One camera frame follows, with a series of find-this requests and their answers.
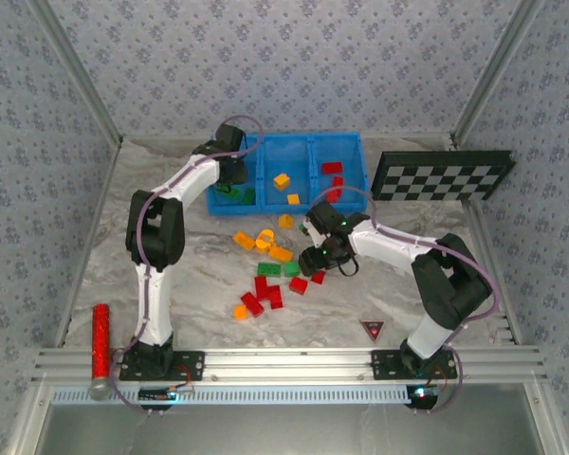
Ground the yellow long lego brick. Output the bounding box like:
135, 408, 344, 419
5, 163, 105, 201
232, 230, 257, 251

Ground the black grey checkerboard panel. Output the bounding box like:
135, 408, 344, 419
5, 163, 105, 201
369, 150, 517, 203

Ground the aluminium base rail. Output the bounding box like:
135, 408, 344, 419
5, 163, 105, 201
30, 345, 549, 384

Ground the red black triangle marker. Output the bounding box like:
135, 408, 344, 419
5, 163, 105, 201
358, 319, 386, 342

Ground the aluminium frame post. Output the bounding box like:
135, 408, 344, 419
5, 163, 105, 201
449, 0, 549, 149
28, 0, 125, 146

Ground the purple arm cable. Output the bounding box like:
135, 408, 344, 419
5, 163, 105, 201
324, 185, 500, 414
108, 115, 266, 413

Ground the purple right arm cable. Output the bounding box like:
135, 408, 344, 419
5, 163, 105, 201
324, 185, 500, 414

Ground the small electronics board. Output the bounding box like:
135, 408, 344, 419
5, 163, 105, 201
138, 386, 194, 400
406, 384, 441, 405

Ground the slotted grey cable tray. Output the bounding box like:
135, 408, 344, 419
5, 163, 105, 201
50, 383, 450, 404

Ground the aluminium side rail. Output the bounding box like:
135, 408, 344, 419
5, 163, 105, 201
462, 198, 523, 345
54, 141, 124, 347

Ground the blue plastic bin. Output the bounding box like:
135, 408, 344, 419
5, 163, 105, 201
309, 131, 372, 209
206, 135, 266, 215
258, 134, 316, 212

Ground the red glitter cylinder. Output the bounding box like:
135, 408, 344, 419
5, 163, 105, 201
88, 302, 113, 402

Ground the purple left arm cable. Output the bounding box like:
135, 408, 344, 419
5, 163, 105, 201
108, 115, 266, 413

